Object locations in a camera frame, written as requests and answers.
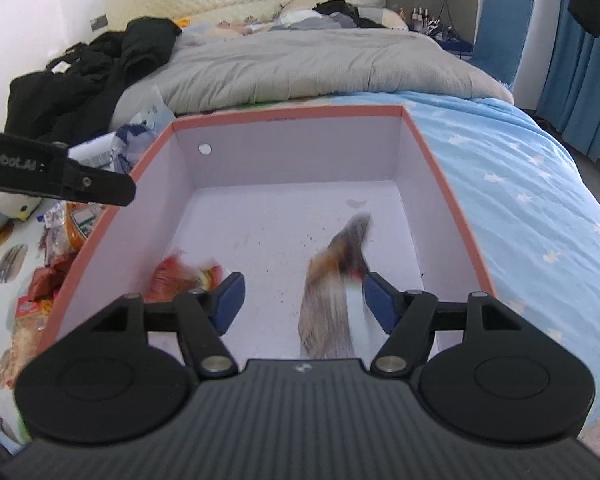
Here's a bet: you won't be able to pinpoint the grey blue clothes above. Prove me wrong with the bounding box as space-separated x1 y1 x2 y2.
270 12 361 32

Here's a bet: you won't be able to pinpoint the row of small bottles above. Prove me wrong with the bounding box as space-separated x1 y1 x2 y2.
409 6 432 34

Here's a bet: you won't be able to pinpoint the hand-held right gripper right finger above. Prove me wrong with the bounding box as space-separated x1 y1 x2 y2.
361 271 526 377

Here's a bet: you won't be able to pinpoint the blue white plush toy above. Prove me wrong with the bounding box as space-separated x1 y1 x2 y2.
0 191 43 251

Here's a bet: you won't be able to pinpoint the green snack packet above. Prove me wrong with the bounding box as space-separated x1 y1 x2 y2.
67 202 107 253

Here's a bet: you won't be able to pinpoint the pink cardboard box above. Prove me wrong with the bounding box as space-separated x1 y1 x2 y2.
35 102 498 361

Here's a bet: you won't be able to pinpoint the clear plastic tissue bag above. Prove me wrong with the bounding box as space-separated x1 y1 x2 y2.
107 85 177 171

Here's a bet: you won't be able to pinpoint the clear bread packet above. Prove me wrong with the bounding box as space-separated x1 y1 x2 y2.
12 300 56 358

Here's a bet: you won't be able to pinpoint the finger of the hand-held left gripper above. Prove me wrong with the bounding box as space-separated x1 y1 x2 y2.
64 158 137 207

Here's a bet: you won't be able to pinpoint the red brown snack packet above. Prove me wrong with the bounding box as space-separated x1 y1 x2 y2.
27 255 76 306

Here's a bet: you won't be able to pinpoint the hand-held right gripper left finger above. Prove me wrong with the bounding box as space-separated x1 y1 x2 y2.
87 271 247 380

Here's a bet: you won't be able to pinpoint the pile of snack packets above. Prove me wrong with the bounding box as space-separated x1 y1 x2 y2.
0 200 81 443

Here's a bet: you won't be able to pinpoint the blue curtain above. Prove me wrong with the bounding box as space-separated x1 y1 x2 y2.
535 0 600 161

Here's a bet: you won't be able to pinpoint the black jacket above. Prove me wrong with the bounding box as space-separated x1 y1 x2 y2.
5 17 183 143

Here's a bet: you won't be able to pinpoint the grey duvet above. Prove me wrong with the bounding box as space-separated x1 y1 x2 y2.
152 26 513 116

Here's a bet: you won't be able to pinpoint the blue chair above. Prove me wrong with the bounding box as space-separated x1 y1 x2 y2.
467 0 535 86

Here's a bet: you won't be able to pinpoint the black garment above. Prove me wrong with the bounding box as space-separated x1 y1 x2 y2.
314 1 381 28

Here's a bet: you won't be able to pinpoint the beige pillow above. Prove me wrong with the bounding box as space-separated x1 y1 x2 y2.
279 0 411 32

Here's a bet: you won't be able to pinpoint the red orange snack packet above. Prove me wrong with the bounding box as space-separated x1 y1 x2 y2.
147 255 228 303

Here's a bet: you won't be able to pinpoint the black cable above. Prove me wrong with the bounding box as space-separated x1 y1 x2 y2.
441 0 458 43

